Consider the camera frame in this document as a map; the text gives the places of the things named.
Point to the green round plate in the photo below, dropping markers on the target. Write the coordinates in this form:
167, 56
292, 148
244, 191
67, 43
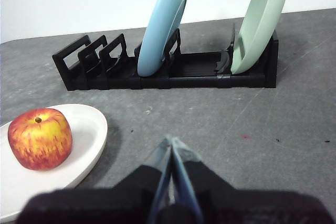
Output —
260, 30

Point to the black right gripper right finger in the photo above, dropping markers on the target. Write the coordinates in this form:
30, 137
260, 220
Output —
225, 200

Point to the blue round plate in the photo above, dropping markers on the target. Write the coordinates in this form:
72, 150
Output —
160, 30

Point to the cream yellow round plate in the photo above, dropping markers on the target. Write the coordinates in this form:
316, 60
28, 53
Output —
86, 134

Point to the red yellow apple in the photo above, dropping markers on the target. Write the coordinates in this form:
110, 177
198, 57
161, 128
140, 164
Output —
39, 142

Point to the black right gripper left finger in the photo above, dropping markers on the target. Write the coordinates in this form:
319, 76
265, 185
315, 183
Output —
123, 197

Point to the black plate rack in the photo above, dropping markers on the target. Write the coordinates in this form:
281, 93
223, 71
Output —
194, 79

